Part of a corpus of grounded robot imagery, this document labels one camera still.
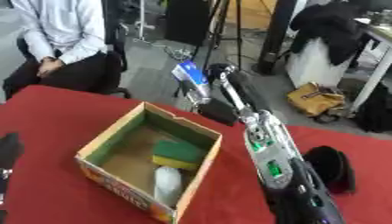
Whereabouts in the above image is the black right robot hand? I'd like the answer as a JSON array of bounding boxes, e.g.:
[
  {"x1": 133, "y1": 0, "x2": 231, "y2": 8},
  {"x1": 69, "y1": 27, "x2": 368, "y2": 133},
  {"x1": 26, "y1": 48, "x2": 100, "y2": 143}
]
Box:
[{"x1": 196, "y1": 62, "x2": 273, "y2": 127}]

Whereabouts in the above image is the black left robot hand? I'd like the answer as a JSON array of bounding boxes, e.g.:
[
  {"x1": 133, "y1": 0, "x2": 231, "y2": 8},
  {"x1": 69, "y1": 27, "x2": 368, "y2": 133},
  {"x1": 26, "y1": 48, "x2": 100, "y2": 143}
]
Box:
[{"x1": 0, "y1": 132, "x2": 26, "y2": 171}]

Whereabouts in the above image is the blue and white packet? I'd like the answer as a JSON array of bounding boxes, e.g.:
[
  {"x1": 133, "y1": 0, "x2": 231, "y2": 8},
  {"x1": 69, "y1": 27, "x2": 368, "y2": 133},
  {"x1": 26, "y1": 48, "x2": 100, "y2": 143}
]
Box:
[{"x1": 170, "y1": 59, "x2": 214, "y2": 106}]

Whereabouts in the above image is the tan cardboard box green inside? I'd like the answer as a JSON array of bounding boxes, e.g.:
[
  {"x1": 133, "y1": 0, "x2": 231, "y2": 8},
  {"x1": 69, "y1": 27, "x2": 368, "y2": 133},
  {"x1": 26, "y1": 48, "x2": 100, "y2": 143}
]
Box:
[{"x1": 73, "y1": 101, "x2": 224, "y2": 224}]

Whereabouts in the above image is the black tripod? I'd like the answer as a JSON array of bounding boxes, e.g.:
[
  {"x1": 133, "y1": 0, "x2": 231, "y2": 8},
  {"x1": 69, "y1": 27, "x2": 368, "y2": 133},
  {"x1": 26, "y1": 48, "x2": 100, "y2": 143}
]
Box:
[{"x1": 190, "y1": 0, "x2": 249, "y2": 73}]

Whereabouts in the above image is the yellow bag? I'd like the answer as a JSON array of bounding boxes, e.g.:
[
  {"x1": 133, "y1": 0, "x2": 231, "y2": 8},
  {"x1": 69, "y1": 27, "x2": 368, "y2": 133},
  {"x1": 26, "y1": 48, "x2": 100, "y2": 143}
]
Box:
[{"x1": 284, "y1": 81, "x2": 349, "y2": 118}]

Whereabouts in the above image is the white bin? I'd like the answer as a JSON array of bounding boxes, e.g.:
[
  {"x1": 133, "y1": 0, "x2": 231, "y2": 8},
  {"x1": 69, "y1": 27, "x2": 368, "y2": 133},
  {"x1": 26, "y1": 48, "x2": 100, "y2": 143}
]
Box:
[{"x1": 283, "y1": 37, "x2": 355, "y2": 88}]

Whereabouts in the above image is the green and yellow sponge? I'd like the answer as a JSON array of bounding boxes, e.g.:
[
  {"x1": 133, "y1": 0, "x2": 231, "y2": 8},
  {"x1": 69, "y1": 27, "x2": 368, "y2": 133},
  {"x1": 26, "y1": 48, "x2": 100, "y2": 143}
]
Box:
[{"x1": 150, "y1": 139, "x2": 208, "y2": 172}]

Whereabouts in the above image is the black cabinet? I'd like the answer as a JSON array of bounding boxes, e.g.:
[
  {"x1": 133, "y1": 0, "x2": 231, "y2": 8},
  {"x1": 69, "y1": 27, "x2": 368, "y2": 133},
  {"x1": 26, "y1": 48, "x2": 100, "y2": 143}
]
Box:
[{"x1": 162, "y1": 0, "x2": 214, "y2": 46}]

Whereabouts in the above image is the black jacket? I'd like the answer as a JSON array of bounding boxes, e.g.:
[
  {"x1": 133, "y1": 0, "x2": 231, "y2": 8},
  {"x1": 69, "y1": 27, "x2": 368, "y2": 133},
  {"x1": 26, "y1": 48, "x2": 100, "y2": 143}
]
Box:
[{"x1": 288, "y1": 0, "x2": 374, "y2": 67}]

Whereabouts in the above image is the black round cap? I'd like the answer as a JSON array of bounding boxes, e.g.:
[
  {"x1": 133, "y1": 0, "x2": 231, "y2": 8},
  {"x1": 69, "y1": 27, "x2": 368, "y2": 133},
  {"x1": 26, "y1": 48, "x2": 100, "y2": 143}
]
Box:
[{"x1": 303, "y1": 144, "x2": 359, "y2": 195}]

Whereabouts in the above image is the white plastic bottle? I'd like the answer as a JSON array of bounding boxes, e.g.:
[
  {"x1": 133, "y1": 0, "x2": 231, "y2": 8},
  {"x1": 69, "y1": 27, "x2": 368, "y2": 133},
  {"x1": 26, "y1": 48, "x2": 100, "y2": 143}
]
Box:
[{"x1": 151, "y1": 165, "x2": 184, "y2": 208}]

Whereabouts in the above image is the person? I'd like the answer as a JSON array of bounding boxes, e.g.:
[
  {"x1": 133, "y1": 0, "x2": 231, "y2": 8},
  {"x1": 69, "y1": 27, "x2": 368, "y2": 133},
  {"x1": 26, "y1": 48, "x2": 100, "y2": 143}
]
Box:
[{"x1": 1, "y1": 0, "x2": 120, "y2": 101}]

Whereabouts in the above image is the white stand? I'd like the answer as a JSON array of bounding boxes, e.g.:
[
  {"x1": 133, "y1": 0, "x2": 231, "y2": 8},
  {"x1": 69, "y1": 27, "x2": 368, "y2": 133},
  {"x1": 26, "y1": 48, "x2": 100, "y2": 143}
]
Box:
[{"x1": 129, "y1": 0, "x2": 158, "y2": 42}]

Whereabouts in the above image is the black bag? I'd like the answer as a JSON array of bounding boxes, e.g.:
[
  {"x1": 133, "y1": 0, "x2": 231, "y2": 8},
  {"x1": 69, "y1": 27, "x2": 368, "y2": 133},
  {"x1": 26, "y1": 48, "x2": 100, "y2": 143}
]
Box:
[{"x1": 353, "y1": 82, "x2": 392, "y2": 134}]

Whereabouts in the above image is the white table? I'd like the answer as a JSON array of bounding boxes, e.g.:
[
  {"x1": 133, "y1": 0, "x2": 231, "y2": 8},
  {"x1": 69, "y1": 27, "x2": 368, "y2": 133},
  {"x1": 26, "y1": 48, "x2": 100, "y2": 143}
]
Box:
[{"x1": 347, "y1": 25, "x2": 392, "y2": 116}]

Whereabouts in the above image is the black post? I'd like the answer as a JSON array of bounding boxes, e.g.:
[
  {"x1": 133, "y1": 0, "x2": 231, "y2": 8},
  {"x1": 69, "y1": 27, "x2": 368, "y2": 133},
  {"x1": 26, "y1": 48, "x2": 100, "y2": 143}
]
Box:
[{"x1": 252, "y1": 0, "x2": 299, "y2": 75}]

